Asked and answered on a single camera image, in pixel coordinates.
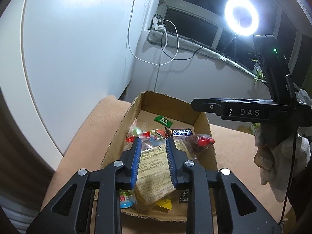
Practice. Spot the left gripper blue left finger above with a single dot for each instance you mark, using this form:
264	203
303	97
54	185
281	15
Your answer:
131	165

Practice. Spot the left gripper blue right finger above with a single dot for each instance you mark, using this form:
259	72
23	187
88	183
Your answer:
179	165

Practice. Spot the sandwich bread pack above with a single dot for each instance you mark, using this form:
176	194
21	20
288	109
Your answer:
153	179

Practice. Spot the green candy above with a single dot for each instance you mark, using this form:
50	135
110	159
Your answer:
163	121

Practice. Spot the right white gloved hand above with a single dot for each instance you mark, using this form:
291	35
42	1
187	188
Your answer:
274	158

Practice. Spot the black white snack packet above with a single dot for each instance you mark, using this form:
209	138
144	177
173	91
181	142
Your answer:
184	196

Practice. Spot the yellow snack packet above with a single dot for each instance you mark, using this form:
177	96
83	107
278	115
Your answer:
164	203

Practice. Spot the red clear snack packet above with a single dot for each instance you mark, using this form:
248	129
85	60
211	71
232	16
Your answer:
145	135

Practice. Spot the blue round jelly cup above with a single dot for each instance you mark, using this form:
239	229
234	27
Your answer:
127	199

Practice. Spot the green potted plant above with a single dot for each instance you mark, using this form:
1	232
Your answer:
257	69

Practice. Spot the open cardboard box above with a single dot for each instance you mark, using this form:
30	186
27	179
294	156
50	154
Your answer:
146	106

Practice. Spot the Snickers bar on table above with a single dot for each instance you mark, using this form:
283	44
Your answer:
174	132

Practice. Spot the white cabinet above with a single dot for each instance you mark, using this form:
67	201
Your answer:
59	59

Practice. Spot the white power strip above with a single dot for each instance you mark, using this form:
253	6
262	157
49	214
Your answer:
157	24

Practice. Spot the ring light tripod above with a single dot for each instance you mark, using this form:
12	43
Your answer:
231	48

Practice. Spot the bright ring light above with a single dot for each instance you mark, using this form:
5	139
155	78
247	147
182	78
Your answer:
241	17

